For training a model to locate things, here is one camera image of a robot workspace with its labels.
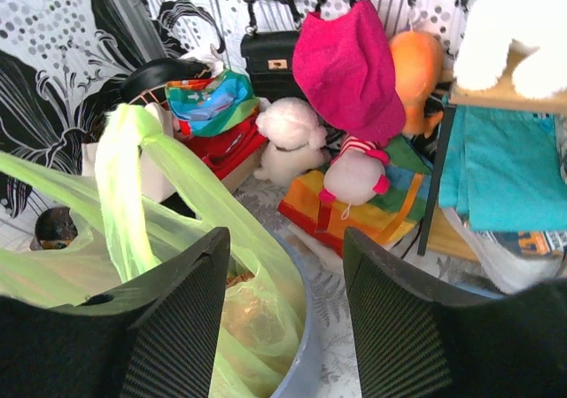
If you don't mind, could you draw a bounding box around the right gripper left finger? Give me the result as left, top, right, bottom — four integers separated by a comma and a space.
1, 227, 230, 397

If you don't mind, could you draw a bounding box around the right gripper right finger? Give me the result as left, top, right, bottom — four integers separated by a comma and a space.
343, 228, 566, 397

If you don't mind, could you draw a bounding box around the green trash bag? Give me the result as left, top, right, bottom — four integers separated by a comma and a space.
1, 104, 306, 397

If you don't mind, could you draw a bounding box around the blue trash bin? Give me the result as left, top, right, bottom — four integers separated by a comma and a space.
269, 230, 322, 398

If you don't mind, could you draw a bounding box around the rainbow striped bag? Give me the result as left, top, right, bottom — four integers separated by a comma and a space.
278, 136, 431, 255

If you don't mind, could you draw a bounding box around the cream canvas tote bag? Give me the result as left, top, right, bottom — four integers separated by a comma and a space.
82, 102, 175, 203

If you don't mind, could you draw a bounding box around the colourful printed bag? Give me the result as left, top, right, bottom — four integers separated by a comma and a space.
165, 70, 260, 137

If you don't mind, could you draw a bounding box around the magenta cloth bag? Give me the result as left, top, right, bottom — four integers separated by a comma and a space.
292, 0, 406, 146

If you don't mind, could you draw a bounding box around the crumpled brown paper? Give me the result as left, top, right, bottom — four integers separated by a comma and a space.
221, 271, 284, 351

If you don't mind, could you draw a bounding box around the wooden shelf rack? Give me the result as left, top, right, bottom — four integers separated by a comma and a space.
417, 80, 566, 259

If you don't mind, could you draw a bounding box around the white pink plush doll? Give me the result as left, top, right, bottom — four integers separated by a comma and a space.
319, 135, 391, 206

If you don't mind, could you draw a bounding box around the teal folded cloth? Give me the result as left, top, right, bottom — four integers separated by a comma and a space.
439, 105, 566, 232

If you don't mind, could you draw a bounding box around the red cloth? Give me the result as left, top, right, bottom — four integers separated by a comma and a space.
181, 116, 267, 180

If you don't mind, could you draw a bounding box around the cream fluffy plush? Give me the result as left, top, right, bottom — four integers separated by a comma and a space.
253, 98, 330, 187

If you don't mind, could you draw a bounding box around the black hat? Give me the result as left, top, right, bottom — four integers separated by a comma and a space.
120, 58, 212, 108

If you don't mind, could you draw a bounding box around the orange plush toy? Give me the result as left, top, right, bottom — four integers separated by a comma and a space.
390, 30, 444, 137

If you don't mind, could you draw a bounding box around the black leather handbag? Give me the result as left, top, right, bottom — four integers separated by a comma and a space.
240, 0, 307, 102

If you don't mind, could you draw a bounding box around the white husky plush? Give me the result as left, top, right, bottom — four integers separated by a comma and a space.
454, 0, 566, 99

